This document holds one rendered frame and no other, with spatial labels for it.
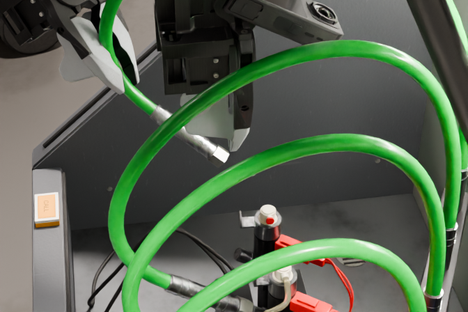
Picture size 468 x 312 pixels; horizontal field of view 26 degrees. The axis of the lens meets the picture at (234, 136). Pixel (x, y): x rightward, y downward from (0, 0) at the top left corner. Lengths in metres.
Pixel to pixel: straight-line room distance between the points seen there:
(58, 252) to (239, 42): 0.48
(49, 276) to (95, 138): 0.21
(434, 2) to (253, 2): 0.36
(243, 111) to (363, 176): 0.59
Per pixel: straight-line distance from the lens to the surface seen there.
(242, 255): 1.07
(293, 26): 0.88
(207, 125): 0.93
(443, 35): 0.52
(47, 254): 1.26
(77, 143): 1.35
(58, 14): 1.03
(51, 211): 1.29
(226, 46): 0.86
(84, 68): 1.06
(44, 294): 1.21
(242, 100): 0.89
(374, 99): 1.38
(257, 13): 0.86
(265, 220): 1.04
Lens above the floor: 1.84
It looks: 39 degrees down
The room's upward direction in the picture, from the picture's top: straight up
